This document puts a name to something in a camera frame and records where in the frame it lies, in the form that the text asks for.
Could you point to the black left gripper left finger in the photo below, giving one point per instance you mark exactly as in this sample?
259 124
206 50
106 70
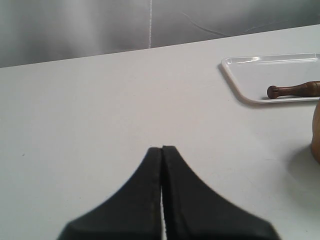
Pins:
132 213

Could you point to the brown wooden cup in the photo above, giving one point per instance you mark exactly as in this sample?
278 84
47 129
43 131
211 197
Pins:
315 142

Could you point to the white plastic tray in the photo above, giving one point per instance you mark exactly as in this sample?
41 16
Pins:
250 76

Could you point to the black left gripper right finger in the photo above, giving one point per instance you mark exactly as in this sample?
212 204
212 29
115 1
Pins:
193 211

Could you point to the brown wooden pestle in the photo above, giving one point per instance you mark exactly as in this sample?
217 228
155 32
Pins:
304 90

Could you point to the white backdrop sheet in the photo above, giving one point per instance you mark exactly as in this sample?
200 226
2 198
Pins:
36 31

